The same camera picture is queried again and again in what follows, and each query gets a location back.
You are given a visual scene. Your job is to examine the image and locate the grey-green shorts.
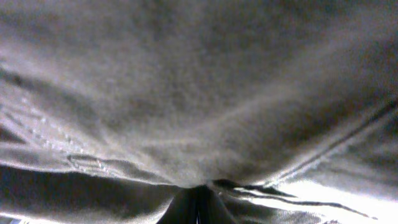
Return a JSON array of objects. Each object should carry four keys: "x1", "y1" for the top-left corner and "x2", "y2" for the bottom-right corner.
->
[{"x1": 1, "y1": 0, "x2": 397, "y2": 223}]

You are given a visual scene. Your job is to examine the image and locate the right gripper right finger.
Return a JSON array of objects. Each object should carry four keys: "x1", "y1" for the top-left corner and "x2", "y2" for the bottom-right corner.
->
[{"x1": 197, "y1": 186, "x2": 236, "y2": 224}]

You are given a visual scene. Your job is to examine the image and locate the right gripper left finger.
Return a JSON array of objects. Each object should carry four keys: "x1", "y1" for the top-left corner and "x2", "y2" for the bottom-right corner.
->
[{"x1": 157, "y1": 188, "x2": 198, "y2": 224}]

